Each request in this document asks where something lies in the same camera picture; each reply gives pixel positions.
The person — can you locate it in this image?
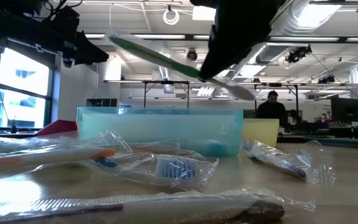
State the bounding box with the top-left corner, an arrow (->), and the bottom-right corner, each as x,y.
288,109 -> 303,125
255,90 -> 288,128

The white ceiling light panel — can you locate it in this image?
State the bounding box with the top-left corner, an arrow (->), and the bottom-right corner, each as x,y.
193,5 -> 217,22

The black overhead camera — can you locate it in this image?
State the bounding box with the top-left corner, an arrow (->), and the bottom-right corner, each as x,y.
185,49 -> 198,62

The black metal frame stand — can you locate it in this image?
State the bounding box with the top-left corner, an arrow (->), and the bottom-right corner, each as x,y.
104,79 -> 301,119

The black overhead frame rail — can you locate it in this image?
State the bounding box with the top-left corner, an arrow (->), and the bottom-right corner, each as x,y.
84,32 -> 358,44

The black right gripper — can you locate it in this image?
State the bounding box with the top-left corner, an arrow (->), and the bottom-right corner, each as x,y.
191,0 -> 287,81

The large window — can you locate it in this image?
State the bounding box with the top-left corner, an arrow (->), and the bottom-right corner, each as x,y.
0,46 -> 57,130

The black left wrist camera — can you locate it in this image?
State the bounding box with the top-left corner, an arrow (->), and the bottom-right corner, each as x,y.
50,6 -> 80,32

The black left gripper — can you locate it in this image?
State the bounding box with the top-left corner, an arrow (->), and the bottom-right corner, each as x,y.
35,30 -> 109,68

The green translucent plastic bin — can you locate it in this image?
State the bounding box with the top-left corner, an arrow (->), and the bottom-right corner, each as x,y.
76,107 -> 244,158

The black ceiling camera rig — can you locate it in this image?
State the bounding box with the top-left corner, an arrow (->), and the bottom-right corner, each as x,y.
286,45 -> 312,65
317,75 -> 337,84

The yellow plastic bin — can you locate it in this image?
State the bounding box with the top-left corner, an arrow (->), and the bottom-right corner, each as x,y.
242,118 -> 280,147

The black computer monitor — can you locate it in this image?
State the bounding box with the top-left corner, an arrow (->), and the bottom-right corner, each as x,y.
330,96 -> 358,123

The white cable coil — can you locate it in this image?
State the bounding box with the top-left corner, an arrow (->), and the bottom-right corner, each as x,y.
162,8 -> 180,26

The orange toothbrush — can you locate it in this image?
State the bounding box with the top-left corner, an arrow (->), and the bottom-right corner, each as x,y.
0,145 -> 119,177
128,140 -> 206,160

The purple wrapped toothbrush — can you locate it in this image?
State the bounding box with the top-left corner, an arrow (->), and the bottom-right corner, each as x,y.
0,186 -> 316,224

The green toothbrush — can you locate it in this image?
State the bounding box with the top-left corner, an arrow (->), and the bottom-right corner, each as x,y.
0,129 -> 134,156
107,29 -> 257,102

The magenta plastic bin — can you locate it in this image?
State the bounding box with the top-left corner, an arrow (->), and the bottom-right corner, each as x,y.
33,119 -> 78,136

